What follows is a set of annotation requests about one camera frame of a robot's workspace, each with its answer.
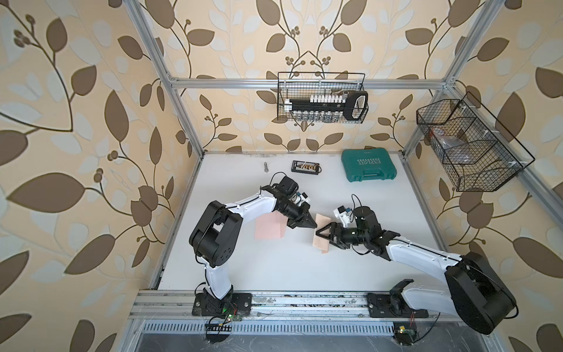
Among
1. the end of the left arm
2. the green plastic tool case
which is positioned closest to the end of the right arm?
the end of the left arm

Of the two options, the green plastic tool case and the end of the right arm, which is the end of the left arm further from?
the green plastic tool case

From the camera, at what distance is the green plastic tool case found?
109cm
